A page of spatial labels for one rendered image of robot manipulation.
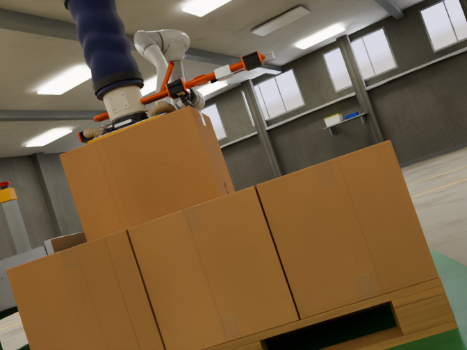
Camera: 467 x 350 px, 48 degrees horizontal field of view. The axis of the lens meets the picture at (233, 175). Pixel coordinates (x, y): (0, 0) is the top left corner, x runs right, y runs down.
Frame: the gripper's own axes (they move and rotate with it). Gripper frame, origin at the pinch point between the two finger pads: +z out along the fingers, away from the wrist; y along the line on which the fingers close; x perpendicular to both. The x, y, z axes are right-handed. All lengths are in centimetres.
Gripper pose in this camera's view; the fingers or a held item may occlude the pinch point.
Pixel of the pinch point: (178, 88)
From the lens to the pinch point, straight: 239.1
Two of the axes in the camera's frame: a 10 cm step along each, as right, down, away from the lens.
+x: -9.4, 3.3, 1.1
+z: -1.3, -0.2, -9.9
